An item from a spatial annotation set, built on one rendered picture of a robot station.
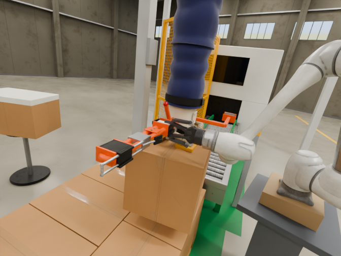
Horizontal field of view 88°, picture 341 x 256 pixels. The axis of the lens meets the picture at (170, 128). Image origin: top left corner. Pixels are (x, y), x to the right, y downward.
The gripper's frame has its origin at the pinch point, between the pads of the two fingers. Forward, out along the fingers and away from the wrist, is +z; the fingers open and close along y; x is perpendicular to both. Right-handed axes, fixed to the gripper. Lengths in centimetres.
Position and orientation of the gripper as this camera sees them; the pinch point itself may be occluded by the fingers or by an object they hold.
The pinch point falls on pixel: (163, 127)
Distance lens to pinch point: 86.9
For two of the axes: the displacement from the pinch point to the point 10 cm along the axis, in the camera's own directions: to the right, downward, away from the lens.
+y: -1.3, 9.4, 3.3
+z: -9.0, -2.5, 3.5
